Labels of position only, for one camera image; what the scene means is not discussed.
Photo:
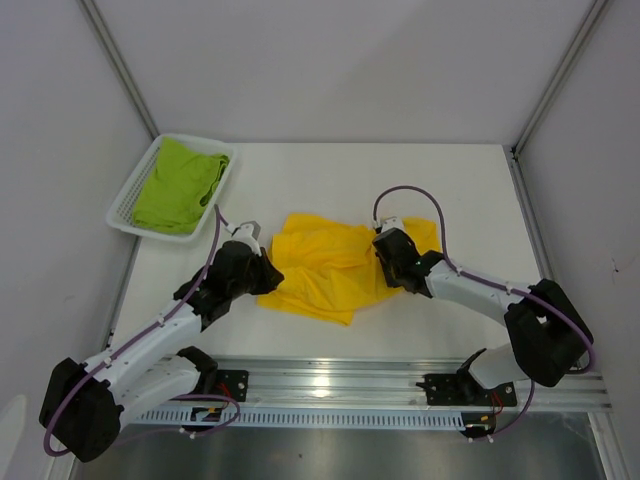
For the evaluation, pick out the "right frame post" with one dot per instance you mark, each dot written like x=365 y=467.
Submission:
x=576 y=47

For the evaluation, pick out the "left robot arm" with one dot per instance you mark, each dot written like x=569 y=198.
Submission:
x=88 y=404

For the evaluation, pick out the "yellow shorts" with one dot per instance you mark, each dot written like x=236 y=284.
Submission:
x=330 y=270

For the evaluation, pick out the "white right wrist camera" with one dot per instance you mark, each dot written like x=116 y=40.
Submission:
x=388 y=223

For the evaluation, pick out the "left frame post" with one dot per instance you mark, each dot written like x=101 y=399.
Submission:
x=112 y=52

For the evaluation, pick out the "aluminium mounting rail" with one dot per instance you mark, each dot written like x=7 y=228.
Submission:
x=356 y=384

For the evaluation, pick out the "white plastic basket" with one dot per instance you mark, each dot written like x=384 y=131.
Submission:
x=119 y=215

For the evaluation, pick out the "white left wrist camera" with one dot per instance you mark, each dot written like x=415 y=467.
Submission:
x=246 y=233

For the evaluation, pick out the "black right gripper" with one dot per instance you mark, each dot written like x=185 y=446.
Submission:
x=388 y=278

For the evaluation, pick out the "slotted cable duct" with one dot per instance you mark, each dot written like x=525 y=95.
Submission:
x=412 y=419

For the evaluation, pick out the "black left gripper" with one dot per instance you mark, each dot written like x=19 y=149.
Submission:
x=271 y=277

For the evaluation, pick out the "frame post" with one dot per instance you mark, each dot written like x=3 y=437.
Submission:
x=112 y=52
x=576 y=47

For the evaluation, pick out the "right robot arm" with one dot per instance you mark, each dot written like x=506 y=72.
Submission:
x=547 y=336

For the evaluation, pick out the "green shorts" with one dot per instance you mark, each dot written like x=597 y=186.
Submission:
x=179 y=189

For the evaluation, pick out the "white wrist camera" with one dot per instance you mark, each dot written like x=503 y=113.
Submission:
x=246 y=233
x=388 y=223

